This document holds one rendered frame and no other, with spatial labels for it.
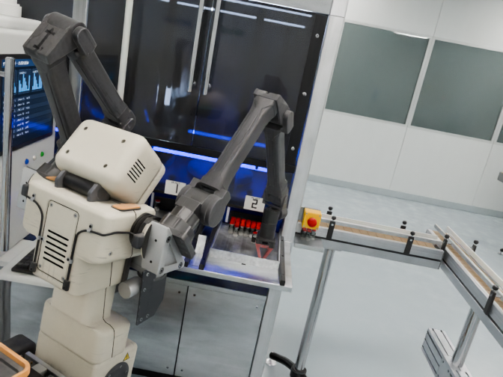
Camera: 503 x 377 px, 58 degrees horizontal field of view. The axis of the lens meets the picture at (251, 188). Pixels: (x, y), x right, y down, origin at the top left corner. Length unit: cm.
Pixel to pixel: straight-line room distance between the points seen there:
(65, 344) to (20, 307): 113
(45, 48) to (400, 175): 608
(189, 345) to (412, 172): 517
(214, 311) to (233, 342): 18
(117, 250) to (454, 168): 630
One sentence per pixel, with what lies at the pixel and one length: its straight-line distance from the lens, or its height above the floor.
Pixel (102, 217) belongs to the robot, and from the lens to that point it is 102.
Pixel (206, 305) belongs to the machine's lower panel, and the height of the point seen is 50.
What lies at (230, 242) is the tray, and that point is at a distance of 183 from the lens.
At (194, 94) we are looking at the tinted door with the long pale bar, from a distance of 184.
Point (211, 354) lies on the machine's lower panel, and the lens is 226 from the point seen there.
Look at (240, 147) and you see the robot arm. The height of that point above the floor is 138.
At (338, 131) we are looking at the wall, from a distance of 654.
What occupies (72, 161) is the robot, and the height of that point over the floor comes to 130.
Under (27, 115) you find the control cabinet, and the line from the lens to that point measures 172.
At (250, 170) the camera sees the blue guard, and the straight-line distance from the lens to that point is 186.
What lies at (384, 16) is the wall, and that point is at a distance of 657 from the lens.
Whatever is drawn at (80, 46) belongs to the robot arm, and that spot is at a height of 156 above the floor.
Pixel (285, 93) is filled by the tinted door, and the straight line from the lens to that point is 182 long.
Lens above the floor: 162
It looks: 17 degrees down
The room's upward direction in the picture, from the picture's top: 11 degrees clockwise
